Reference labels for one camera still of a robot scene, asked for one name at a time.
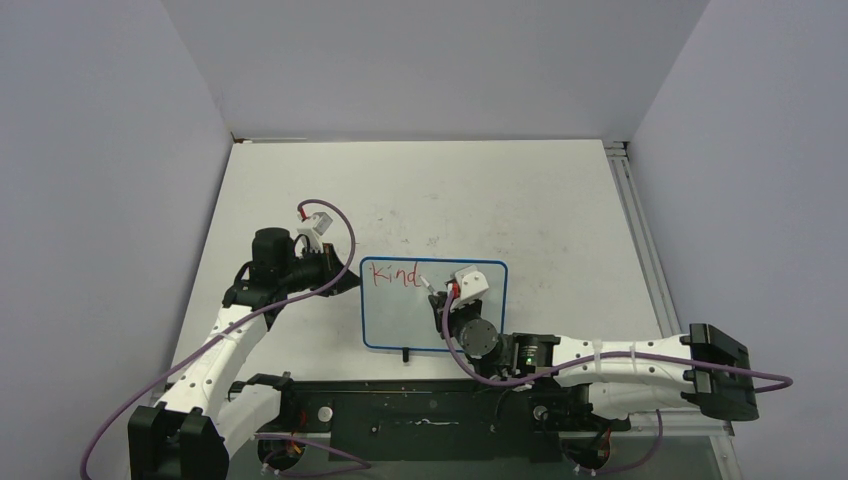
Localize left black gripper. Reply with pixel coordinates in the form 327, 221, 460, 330
279, 243, 362, 297

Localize red whiteboard marker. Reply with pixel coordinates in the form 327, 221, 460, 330
419, 275, 437, 295

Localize blue framed whiteboard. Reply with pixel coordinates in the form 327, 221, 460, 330
359, 256, 509, 351

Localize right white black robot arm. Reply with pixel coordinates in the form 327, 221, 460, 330
428, 291, 759, 428

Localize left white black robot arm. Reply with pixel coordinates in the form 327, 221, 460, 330
127, 215, 360, 479

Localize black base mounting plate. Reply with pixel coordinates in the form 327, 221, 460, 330
226, 374, 631, 463

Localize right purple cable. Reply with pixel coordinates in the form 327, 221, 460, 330
441, 284, 794, 395

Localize purple cable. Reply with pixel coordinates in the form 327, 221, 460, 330
441, 284, 794, 395
79, 198, 357, 480

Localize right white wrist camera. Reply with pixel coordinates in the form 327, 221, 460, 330
452, 265, 489, 303

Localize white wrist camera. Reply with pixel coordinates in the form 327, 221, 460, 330
296, 212, 333, 252
452, 265, 489, 303

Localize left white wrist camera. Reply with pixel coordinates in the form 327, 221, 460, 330
296, 212, 333, 252

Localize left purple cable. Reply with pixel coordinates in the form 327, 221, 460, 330
79, 198, 357, 480

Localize aluminium frame rail right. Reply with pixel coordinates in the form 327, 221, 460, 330
603, 141, 682, 336

